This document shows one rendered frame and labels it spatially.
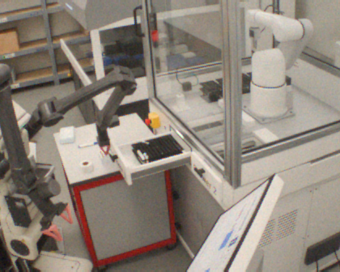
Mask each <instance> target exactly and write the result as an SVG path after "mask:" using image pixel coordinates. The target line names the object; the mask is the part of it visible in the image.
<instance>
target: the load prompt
mask: <svg viewBox="0 0 340 272"><path fill-rule="evenodd" d="M261 192H262V191H261ZM261 192H259V193H257V195H254V197H253V198H252V201H251V202H250V203H249V206H248V208H247V209H246V211H245V213H244V216H243V218H242V220H241V221H240V224H239V226H238V227H237V229H236V231H235V233H234V234H233V237H232V238H231V239H230V242H229V244H228V245H227V248H226V249H225V251H224V252H223V255H222V257H225V256H226V255H227V254H229V253H230V252H232V250H233V248H234V247H235V245H236V242H237V241H238V239H239V238H240V234H241V233H242V232H243V229H244V227H245V225H246V223H247V222H248V220H249V216H250V215H251V214H252V213H253V209H254V207H255V206H256V203H257V201H258V199H259V197H260V195H261ZM222 257H221V258H222ZM221 258H220V259H221Z"/></svg>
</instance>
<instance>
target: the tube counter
mask: <svg viewBox="0 0 340 272"><path fill-rule="evenodd" d="M239 221H240V220H239ZM239 221H238V222H236V223H235V224H232V226H231V227H230V229H229V231H228V232H227V234H226V236H225V238H224V239H223V243H222V244H221V245H220V246H219V249H218V250H217V252H216V254H215V255H214V257H213V260H212V261H211V262H210V264H213V263H214V262H216V261H218V259H219V258H220V256H221V253H222V252H223V250H224V248H225V247H226V245H227V242H228V241H229V240H230V237H231V235H232V233H233V231H234V230H235V228H236V225H237V224H238V223H239Z"/></svg>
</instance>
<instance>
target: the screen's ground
mask: <svg viewBox="0 0 340 272"><path fill-rule="evenodd" d="M267 183H268V181H266V182H265V184H263V186H262V189H261V191H262V192H261V191H260V192H261V194H263V192H264V189H265V187H266V186H267ZM254 193H255V190H254V191H253V192H252V193H251V194H250V195H249V196H247V197H246V198H245V199H243V200H242V201H241V202H239V203H237V204H236V205H234V207H232V210H231V212H230V213H229V214H228V215H230V214H231V213H232V212H233V211H234V210H236V209H237V208H239V207H240V206H241V208H240V209H239V211H238V212H237V214H236V217H235V218H234V219H233V221H232V224H235V223H236V222H238V221H239V220H240V221H241V220H242V218H243V216H244V213H245V211H246V209H247V208H248V206H249V203H250V202H251V201H252V196H253V194H254ZM260 199H261V195H260V197H259V199H258V201H257V203H256V206H257V204H258V202H259V200H260ZM256 206H255V207H256ZM255 207H254V209H253V212H254V211H255ZM252 214H253V213H252ZM252 214H251V215H250V216H249V220H250V218H251V217H252ZM223 216H224V214H223V215H222V216H220V219H219V220H218V221H217V223H216V225H215V226H217V225H218V224H219V223H221V222H222V221H223V222H224V221H225V219H226V217H227V216H226V217H225V218H224V219H223ZM221 219H222V220H221ZM249 220H248V222H247V223H246V225H245V227H244V229H243V232H244V230H245V228H246V226H247V225H248V223H249ZM240 221H239V223H238V224H237V225H236V228H235V230H234V231H233V233H232V235H231V237H230V239H231V238H232V237H233V234H234V233H235V231H236V229H237V227H238V226H239V224H240ZM232 224H231V226H232ZM215 226H214V228H215ZM231 226H230V227H231ZM230 227H229V229H230ZM229 229H228V230H227V232H228V231H229ZM227 232H226V234H227ZM243 232H242V233H241V234H240V238H241V237H242V235H243ZM225 236H226V235H225ZM214 238H215V237H213V239H214ZM224 238H225V237H224ZM224 238H223V239H224ZM240 238H239V239H238V241H237V242H236V245H235V247H234V248H233V250H232V252H230V253H229V254H227V255H226V256H225V257H222V255H223V252H224V251H225V249H226V248H227V245H228V244H229V242H230V240H229V241H228V242H227V245H226V247H225V248H224V250H223V252H222V253H221V256H220V257H222V258H221V259H220V258H219V259H218V261H216V262H214V263H213V264H210V263H209V264H208V266H207V267H206V268H204V269H203V270H200V271H199V272H203V271H205V270H208V269H209V268H210V267H211V268H210V270H209V272H223V270H224V269H225V268H226V265H227V263H228V262H229V259H230V258H231V255H232V254H233V252H234V250H235V249H236V246H237V244H238V243H239V240H240ZM213 239H211V240H209V241H207V240H206V242H205V244H207V243H209V242H210V244H211V242H212V240H213ZM222 243H223V240H222V241H221V243H220V244H219V246H220V245H221V244H222ZM205 244H204V245H205ZM204 245H203V246H202V248H203V247H204ZM218 249H219V248H217V249H216V252H217V250H218ZM201 251H202V249H201V250H200V251H199V252H198V253H200V252H201ZM216 252H215V253H216ZM214 255H215V254H214ZM213 257H214V256H213ZM213 257H212V258H211V260H210V261H212V260H213ZM195 260H196V258H195V259H194V260H193V261H195ZM201 260H202V258H201ZM201 260H200V261H201ZM200 261H197V262H196V263H194V264H193V263H192V265H190V268H189V269H188V270H187V272H194V271H195V269H196V268H197V266H198V264H199V262H200Z"/></svg>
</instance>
